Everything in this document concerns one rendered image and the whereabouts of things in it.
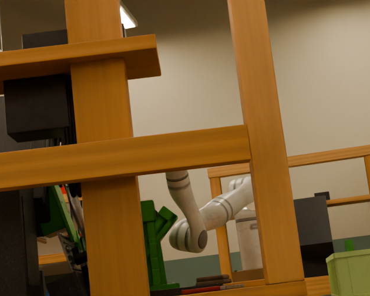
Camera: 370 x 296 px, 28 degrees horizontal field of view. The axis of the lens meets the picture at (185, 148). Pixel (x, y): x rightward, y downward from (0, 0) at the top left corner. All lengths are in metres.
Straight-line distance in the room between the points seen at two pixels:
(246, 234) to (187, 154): 0.88
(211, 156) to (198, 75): 6.25
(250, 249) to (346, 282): 0.35
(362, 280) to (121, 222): 1.03
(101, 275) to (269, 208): 0.45
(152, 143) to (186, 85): 6.24
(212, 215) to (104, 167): 0.71
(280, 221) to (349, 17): 6.34
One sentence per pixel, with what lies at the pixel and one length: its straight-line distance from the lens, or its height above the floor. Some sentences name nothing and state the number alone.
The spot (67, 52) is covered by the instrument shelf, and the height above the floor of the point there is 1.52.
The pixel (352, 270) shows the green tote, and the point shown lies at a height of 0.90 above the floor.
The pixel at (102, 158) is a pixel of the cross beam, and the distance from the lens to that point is 1.82.
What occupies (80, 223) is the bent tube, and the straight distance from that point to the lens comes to 2.14.
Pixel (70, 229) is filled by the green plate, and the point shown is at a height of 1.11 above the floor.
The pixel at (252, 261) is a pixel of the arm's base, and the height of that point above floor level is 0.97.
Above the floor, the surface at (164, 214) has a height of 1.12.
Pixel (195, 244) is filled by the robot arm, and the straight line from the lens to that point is 2.30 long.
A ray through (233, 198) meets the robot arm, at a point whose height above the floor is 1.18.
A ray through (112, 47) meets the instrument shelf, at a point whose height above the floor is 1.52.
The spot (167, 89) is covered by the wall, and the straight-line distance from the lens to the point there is 8.08.
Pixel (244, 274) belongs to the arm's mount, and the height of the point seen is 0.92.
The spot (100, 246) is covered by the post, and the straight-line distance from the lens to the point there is 1.85.
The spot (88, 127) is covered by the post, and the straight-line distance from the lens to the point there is 1.90.
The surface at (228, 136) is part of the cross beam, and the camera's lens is 1.82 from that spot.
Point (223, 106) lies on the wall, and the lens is 7.92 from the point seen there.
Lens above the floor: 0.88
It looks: 11 degrees up
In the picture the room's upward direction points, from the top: 7 degrees counter-clockwise
